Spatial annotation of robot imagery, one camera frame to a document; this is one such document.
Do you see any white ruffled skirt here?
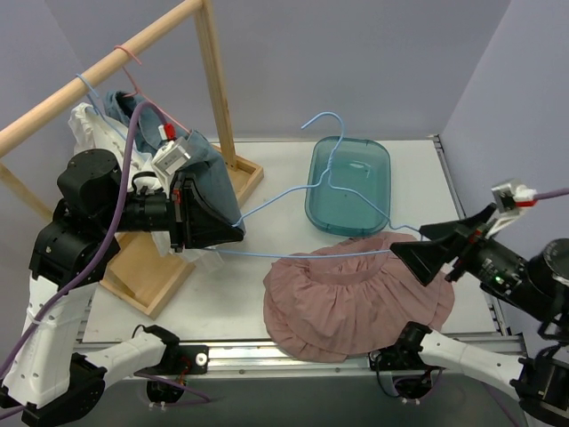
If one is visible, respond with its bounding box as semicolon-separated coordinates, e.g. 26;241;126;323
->
68;102;224;273

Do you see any blue wire hanger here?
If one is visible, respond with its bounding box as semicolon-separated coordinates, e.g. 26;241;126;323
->
204;111;420;260
76;73;126;141

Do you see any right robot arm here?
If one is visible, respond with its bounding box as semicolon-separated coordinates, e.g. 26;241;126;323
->
369;203;568;426

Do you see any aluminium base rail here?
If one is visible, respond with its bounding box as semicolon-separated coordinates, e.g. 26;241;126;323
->
74;334;527;379

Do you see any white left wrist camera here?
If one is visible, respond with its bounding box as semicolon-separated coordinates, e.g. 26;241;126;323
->
151;123;191;182

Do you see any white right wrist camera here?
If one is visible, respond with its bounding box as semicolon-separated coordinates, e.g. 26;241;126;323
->
485;179;537;238

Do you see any pink wire hanger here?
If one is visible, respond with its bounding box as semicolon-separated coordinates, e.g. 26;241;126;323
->
113;44;191;133

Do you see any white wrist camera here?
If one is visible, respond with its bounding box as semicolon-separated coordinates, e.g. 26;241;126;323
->
485;179;537;238
151;123;191;182

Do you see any blue wire hanger front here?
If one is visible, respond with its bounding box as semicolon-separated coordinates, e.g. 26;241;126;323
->
204;111;420;260

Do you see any teal plastic tray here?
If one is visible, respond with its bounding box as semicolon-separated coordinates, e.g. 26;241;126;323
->
305;136;391;237

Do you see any blue denim skirt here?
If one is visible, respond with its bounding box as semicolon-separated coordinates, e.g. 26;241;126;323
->
103;91;241;224

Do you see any blue wire hanger middle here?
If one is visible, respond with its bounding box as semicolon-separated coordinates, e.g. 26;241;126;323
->
76;73;126;141

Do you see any wooden clothes rack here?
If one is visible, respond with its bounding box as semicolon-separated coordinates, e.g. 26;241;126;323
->
1;1;264;319

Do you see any pink ruffled skirt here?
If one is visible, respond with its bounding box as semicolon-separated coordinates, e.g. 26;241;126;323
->
263;232;454;363

